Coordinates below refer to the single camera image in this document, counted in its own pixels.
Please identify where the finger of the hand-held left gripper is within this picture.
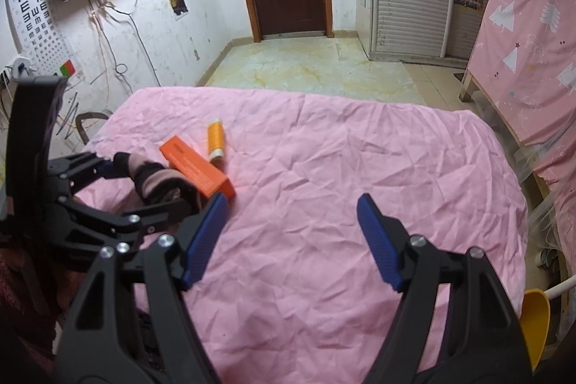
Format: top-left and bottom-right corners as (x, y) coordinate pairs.
(60, 194), (202, 253)
(47, 152), (114, 192)

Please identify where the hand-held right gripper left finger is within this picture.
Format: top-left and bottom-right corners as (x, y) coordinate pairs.
(54, 193), (230, 384)

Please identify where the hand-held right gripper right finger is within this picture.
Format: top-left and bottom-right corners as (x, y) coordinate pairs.
(357, 194), (534, 384)

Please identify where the pink black striped sock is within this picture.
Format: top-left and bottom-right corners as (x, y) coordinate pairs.
(112, 151), (201, 209)

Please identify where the dark curved chair back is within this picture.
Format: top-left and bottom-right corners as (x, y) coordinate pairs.
(74, 110), (113, 148)

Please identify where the orange box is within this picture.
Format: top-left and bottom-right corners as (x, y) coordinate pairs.
(159, 136), (235, 200)

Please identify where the white power adapter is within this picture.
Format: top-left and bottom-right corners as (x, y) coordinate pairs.
(9, 57), (32, 79)

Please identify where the pink tablecloth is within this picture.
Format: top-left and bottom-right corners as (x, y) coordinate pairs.
(74, 86), (529, 384)

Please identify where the orange thread spool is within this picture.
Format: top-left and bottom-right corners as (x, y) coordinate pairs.
(207, 119), (226, 164)

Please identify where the eye chart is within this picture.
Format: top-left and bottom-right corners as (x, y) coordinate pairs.
(4, 0), (75, 74)

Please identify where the clear plastic sheet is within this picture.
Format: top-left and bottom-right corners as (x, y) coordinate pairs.
(472, 91), (561, 250)

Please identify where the pink printed curtain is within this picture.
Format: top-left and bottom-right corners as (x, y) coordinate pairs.
(468, 0), (576, 250)

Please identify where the white cable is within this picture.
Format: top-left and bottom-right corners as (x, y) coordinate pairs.
(87, 0), (160, 90)

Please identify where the wooden bed frame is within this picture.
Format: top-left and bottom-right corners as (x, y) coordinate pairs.
(459, 69), (576, 277)

